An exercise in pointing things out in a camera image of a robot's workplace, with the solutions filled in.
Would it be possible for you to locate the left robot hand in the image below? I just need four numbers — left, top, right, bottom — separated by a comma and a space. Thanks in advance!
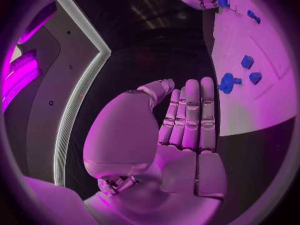
81, 76, 229, 225

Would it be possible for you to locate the white task board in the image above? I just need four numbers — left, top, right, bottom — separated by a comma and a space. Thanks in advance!
201, 0, 297, 138

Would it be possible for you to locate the blue peg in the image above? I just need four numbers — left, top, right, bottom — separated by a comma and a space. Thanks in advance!
246, 9, 262, 25

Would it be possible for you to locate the blue block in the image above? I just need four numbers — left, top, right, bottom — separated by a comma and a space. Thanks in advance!
248, 72, 263, 86
240, 54, 255, 70

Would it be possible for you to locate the blue gear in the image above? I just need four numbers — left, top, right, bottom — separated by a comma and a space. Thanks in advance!
216, 72, 244, 95

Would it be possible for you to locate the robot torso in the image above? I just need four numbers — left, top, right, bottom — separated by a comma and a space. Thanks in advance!
1, 0, 113, 188

